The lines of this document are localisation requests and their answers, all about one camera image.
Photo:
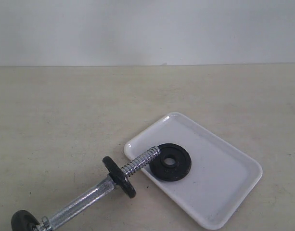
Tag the black weight plate on bar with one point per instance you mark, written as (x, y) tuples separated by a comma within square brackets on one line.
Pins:
[(119, 177)]

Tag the white rectangular tray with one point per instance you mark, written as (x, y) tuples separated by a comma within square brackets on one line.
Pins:
[(220, 178)]

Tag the chrome dumbbell bar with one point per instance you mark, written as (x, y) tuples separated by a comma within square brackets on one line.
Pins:
[(95, 193)]

